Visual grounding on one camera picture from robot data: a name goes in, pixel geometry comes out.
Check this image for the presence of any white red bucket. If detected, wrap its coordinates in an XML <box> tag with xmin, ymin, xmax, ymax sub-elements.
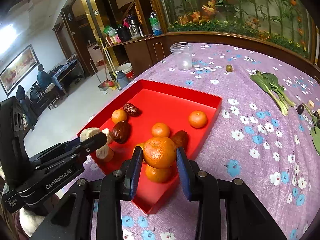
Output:
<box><xmin>115</xmin><ymin>63</ymin><xmax>135</xmax><ymax>82</ymax></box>

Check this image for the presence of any red tray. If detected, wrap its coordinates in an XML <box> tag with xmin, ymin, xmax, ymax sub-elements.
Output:
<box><xmin>77</xmin><ymin>79</ymin><xmax>223</xmax><ymax>215</ymax></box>

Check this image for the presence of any wrinkled dark date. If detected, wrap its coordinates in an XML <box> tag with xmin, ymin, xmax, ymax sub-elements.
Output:
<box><xmin>123</xmin><ymin>103</ymin><xmax>141</xmax><ymax>117</ymax></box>

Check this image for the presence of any teal thermos flask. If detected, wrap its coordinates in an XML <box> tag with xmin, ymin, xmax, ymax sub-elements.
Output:
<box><xmin>114</xmin><ymin>70</ymin><xmax>130</xmax><ymax>91</ymax></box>

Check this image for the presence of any bok choy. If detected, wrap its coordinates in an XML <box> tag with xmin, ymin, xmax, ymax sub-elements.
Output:
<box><xmin>250</xmin><ymin>70</ymin><xmax>288</xmax><ymax>116</ymax></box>
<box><xmin>262</xmin><ymin>73</ymin><xmax>296</xmax><ymax>107</ymax></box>

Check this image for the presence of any broom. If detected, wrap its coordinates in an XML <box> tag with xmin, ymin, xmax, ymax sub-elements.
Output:
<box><xmin>99</xmin><ymin>37</ymin><xmax>123</xmax><ymax>91</ymax></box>

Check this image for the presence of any black steel thermos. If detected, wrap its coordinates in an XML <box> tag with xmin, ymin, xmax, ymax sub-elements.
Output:
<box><xmin>127</xmin><ymin>14</ymin><xmax>143</xmax><ymax>37</ymax></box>

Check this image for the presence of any gold framed doorway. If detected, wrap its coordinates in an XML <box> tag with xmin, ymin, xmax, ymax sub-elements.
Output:
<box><xmin>75</xmin><ymin>0</ymin><xmax>120</xmax><ymax>75</ymax></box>

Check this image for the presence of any medium orange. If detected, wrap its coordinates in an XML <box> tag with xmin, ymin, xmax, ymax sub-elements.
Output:
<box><xmin>145</xmin><ymin>165</ymin><xmax>173</xmax><ymax>183</ymax></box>

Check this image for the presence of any framed wall painting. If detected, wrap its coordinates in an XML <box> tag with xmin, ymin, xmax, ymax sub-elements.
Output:
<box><xmin>0</xmin><ymin>44</ymin><xmax>40</xmax><ymax>97</ymax></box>

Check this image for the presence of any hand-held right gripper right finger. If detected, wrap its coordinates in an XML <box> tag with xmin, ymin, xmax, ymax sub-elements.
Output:
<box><xmin>176</xmin><ymin>147</ymin><xmax>288</xmax><ymax>240</ymax></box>

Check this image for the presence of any white yam chunk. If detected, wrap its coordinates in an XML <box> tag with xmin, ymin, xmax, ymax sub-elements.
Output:
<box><xmin>96</xmin><ymin>144</ymin><xmax>115</xmax><ymax>163</ymax></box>

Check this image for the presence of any purple floral tablecloth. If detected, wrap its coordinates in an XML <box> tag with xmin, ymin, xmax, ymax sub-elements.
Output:
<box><xmin>82</xmin><ymin>42</ymin><xmax>320</xmax><ymax>240</ymax></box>

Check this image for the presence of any plastic bottle green label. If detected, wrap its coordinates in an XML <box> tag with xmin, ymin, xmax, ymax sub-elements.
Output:
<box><xmin>149</xmin><ymin>10</ymin><xmax>162</xmax><ymax>36</ymax></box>

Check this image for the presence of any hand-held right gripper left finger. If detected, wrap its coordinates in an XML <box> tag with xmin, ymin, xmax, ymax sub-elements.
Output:
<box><xmin>30</xmin><ymin>146</ymin><xmax>143</xmax><ymax>240</ymax></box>

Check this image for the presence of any large green leaf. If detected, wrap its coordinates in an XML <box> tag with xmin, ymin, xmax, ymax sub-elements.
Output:
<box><xmin>310</xmin><ymin>126</ymin><xmax>320</xmax><ymax>148</ymax></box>

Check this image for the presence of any dustpan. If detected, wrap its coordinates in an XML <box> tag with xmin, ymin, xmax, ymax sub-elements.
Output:
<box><xmin>89</xmin><ymin>58</ymin><xmax>115</xmax><ymax>92</ymax></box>

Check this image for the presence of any person's left forearm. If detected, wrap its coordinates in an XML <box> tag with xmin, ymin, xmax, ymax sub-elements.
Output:
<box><xmin>18</xmin><ymin>207</ymin><xmax>46</xmax><ymax>238</ymax></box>

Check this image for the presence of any dining table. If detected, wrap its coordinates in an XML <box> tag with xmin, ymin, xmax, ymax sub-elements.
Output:
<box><xmin>50</xmin><ymin>60</ymin><xmax>85</xmax><ymax>97</ymax></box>

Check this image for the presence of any clear plastic cup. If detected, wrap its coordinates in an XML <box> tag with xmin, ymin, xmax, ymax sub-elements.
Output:
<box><xmin>170</xmin><ymin>42</ymin><xmax>193</xmax><ymax>71</ymax></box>

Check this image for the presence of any large orange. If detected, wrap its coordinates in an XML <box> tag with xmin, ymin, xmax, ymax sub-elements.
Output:
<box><xmin>142</xmin><ymin>136</ymin><xmax>177</xmax><ymax>169</ymax></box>

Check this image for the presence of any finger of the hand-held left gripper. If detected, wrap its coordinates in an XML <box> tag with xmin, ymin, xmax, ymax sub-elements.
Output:
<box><xmin>29</xmin><ymin>137</ymin><xmax>85</xmax><ymax>165</ymax></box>
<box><xmin>37</xmin><ymin>132</ymin><xmax>108</xmax><ymax>171</ymax></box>

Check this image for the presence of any green bag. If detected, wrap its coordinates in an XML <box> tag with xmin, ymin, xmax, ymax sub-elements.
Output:
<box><xmin>103</xmin><ymin>25</ymin><xmax>117</xmax><ymax>37</ymax></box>

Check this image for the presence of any black pot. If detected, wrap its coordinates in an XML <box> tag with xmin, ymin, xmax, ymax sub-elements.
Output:
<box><xmin>116</xmin><ymin>25</ymin><xmax>132</xmax><ymax>42</ymax></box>

